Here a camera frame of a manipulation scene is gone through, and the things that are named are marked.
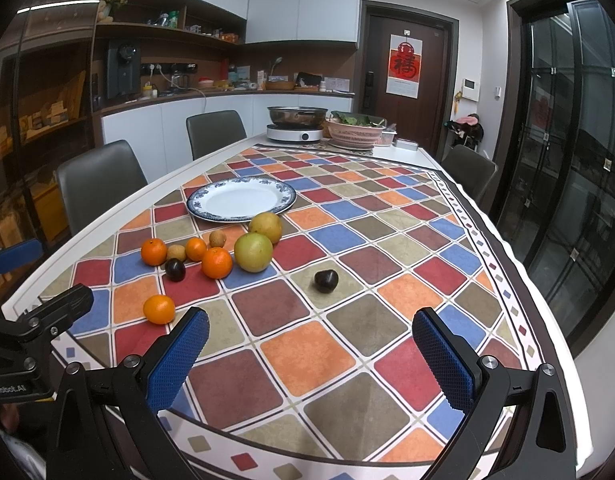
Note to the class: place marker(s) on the red fu door poster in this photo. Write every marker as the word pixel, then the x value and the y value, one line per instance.
pixel 404 66

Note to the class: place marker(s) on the steel wok pan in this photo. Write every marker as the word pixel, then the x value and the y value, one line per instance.
pixel 297 117

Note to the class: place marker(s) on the yellow pear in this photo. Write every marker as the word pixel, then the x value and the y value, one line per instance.
pixel 267 224

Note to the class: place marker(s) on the small mandarin front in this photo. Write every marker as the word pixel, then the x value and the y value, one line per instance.
pixel 159 309

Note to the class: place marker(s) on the green apple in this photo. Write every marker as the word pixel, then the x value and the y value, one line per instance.
pixel 253 252

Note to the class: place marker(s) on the large orange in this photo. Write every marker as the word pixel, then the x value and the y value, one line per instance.
pixel 216 263

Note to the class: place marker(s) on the right side grey chair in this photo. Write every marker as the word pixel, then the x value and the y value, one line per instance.
pixel 473 171

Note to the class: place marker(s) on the small mandarin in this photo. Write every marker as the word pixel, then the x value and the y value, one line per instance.
pixel 195 249
pixel 159 309
pixel 153 252

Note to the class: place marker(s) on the small white box on table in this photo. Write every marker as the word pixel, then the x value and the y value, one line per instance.
pixel 406 145

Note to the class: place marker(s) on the grey dining chair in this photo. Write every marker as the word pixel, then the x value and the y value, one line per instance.
pixel 209 132
pixel 94 182

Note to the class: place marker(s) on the blue white patterned plate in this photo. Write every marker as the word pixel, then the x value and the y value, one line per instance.
pixel 239 200

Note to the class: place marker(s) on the white induction cooker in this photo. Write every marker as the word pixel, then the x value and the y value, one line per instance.
pixel 293 135

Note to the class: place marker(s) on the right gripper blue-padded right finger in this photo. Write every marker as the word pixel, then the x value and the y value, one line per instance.
pixel 469 382

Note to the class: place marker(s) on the dark brown door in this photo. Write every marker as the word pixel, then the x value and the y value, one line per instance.
pixel 420 120

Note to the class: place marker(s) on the black wall coffee machine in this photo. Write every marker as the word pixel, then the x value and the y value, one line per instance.
pixel 123 69

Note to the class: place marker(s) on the colourful checkered tablecloth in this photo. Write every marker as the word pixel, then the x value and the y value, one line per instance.
pixel 294 383

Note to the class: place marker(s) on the far grey dining chair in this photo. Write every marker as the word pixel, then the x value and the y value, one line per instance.
pixel 209 132

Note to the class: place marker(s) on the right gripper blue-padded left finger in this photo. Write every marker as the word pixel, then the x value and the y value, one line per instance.
pixel 152 381

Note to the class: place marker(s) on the brown kiwi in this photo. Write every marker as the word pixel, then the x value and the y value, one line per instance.
pixel 176 251
pixel 217 238

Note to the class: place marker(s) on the pink basket with greens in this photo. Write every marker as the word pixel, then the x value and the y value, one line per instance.
pixel 355 130

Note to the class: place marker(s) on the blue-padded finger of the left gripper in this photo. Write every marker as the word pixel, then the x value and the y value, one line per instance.
pixel 33 331
pixel 21 254

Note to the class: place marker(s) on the near grey dining chair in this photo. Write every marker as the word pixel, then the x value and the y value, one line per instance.
pixel 94 182

